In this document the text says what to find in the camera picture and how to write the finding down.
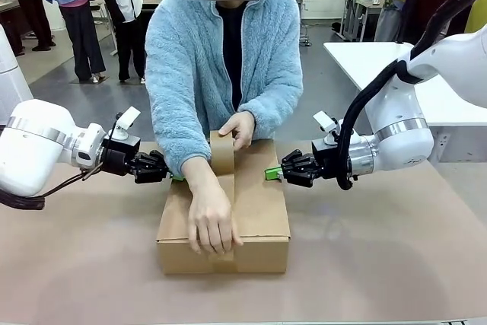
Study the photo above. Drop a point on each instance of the bystander in yellow-green garment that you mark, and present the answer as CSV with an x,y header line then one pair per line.
x,y
477,20

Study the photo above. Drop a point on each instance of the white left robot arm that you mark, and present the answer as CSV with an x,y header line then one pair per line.
x,y
34,142

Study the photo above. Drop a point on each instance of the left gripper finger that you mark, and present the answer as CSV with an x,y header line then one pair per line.
x,y
152,176
152,159

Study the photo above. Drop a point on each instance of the bystander in black apron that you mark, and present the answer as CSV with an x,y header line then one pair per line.
x,y
125,16

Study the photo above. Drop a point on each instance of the bystander in blue shirt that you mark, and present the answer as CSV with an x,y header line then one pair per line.
x,y
80,28

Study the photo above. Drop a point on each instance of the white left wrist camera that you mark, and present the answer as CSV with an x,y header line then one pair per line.
x,y
129,116

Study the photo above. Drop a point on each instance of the brown tape strip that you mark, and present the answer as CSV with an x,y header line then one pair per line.
x,y
222,264

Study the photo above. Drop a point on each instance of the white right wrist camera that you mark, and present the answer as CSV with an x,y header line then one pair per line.
x,y
323,119

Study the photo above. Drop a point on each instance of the person's left forearm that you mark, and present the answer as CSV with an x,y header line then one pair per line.
x,y
274,112

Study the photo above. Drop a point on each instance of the person's right hand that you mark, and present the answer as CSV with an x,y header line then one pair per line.
x,y
211,222

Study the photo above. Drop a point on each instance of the white topped background table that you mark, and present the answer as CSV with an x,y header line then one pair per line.
x,y
7,0

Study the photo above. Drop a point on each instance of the brown packing tape roll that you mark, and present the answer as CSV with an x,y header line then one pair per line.
x,y
222,153

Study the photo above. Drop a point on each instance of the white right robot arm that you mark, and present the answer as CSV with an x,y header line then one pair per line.
x,y
399,142

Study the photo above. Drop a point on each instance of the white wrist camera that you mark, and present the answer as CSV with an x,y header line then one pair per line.
x,y
129,116
323,119

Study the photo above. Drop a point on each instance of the grey background desk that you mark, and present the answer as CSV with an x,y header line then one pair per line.
x,y
361,5

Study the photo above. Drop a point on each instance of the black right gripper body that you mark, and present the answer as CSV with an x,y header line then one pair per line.
x,y
327,159

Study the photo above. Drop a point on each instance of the cardboard box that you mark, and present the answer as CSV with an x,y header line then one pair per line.
x,y
262,207

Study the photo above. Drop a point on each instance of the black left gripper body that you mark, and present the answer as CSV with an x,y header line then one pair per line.
x,y
119,157

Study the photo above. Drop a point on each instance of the bystander in white top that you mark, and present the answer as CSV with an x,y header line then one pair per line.
x,y
34,9

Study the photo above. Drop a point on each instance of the person in blue fleece jacket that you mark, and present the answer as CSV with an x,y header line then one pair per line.
x,y
182,55

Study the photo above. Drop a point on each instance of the person's left hand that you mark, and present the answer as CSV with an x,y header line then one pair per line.
x,y
241,129

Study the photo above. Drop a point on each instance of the person's right forearm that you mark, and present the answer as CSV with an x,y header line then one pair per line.
x,y
190,150

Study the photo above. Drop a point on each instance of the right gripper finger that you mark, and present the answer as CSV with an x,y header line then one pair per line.
x,y
300,177
298,160

